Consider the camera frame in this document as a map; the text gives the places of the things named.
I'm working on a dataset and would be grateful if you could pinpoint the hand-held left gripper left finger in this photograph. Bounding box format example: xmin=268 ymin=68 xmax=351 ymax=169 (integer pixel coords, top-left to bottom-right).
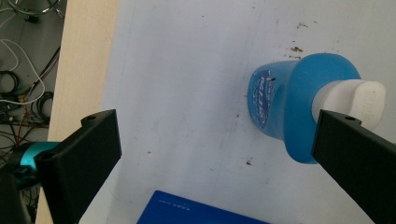
xmin=34 ymin=108 xmax=122 ymax=224

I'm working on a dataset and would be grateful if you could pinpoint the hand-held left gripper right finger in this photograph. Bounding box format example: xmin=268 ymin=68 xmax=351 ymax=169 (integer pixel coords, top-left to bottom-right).
xmin=311 ymin=109 xmax=396 ymax=224

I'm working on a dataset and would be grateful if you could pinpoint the blue bottle with white cap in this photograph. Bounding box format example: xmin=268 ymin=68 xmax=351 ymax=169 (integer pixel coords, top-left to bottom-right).
xmin=247 ymin=52 xmax=387 ymax=165

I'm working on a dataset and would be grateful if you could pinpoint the blue flat box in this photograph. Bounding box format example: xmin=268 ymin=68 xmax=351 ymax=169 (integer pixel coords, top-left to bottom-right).
xmin=135 ymin=189 xmax=269 ymax=224

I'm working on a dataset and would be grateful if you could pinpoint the white table cover sheet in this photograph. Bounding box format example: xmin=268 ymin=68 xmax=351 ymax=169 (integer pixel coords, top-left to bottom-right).
xmin=78 ymin=0 xmax=396 ymax=224

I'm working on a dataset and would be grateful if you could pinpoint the chrome metal stand base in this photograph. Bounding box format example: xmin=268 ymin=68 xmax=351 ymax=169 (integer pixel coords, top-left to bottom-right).
xmin=7 ymin=0 xmax=66 ymax=22

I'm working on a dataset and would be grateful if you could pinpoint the bundle of dark cables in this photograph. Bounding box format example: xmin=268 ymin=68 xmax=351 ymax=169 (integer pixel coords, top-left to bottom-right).
xmin=0 ymin=46 xmax=62 ymax=147

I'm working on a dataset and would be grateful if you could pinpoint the white cable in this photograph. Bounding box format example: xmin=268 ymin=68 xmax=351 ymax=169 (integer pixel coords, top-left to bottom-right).
xmin=0 ymin=38 xmax=47 ymax=105

